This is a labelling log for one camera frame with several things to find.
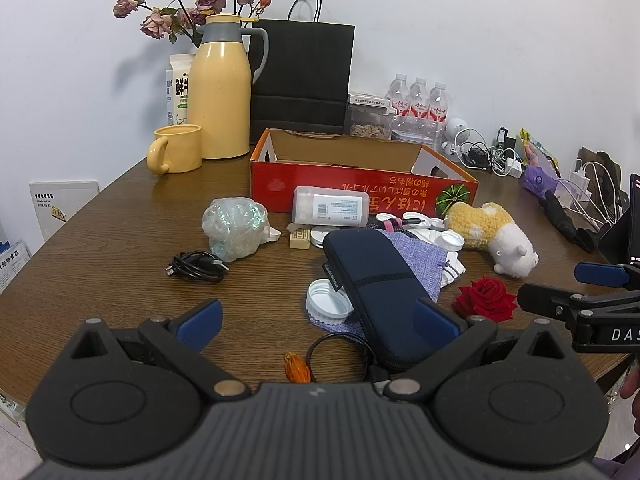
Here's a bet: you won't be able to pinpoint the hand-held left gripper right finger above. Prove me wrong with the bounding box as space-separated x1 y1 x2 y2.
385 297 568 403

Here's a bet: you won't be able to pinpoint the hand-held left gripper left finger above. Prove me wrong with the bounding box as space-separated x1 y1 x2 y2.
70 299 251 403

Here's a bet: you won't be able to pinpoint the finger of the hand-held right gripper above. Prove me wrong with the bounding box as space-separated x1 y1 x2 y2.
516 283 640 322
574 261 640 291

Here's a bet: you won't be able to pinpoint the purple fabric pouch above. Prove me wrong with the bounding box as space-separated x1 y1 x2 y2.
306 230 451 335

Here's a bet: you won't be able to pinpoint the navy zip pouch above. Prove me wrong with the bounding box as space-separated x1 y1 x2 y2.
322 229 468 373

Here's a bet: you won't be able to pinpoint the yellow white plush toy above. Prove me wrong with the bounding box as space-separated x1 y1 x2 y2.
442 202 541 278

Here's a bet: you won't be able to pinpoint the bubble wrap bundle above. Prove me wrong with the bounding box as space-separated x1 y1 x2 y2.
202 197 272 262

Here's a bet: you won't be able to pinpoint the white ridged lid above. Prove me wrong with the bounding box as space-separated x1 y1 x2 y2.
306 278 355 325

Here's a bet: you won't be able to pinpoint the round white compact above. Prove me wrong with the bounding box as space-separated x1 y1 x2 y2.
310 226 346 250

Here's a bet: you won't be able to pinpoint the clear plastic jar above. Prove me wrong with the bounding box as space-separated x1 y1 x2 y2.
291 186 371 226

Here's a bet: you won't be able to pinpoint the red cardboard box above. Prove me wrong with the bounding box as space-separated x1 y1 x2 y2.
250 128 480 218

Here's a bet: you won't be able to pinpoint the person's right hand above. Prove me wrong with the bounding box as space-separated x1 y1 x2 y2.
621 360 640 436

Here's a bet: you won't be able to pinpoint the red rose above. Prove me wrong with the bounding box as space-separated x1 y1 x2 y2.
452 276 518 321

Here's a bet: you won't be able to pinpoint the black fabric item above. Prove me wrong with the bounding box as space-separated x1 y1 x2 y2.
537 192 599 254

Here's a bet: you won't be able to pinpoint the orange dried flower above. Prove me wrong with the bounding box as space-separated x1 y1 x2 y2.
284 352 312 384

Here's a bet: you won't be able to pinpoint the brown bag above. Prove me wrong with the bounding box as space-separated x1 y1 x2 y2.
577 147 624 197

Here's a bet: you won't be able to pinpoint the purple soft item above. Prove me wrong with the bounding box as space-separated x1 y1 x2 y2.
520 165 564 194

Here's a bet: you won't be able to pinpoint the yellow green snack packet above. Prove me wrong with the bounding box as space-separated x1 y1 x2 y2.
520 129 561 171

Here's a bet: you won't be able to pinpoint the yellow mug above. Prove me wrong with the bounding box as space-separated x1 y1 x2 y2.
146 124 203 176

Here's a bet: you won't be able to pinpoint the white robot-shaped gadget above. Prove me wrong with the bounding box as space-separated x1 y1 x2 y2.
440 118 473 156

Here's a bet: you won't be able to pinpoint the blue white brochure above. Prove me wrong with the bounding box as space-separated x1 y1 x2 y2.
0 240 31 296

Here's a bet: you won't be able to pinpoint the clear nut container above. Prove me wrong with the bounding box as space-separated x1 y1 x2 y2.
347 91 393 141

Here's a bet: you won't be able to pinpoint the yellow thermos jug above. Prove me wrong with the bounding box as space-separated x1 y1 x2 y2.
187 14 271 160

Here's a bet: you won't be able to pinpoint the white milk carton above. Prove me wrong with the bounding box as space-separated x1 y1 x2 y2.
166 53 197 127

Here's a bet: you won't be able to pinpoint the black paper bag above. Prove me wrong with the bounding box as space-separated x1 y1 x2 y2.
248 0 356 136

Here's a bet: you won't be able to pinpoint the black USB cable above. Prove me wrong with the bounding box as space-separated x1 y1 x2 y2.
165 251 231 283

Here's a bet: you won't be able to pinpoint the thin black cable loop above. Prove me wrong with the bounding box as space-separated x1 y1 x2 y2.
305 332 396 387

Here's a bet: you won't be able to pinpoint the white charging cables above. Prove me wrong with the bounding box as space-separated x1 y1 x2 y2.
555 160 622 227

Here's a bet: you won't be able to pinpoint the black cable bundle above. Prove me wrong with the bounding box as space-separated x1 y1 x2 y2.
461 141 495 169

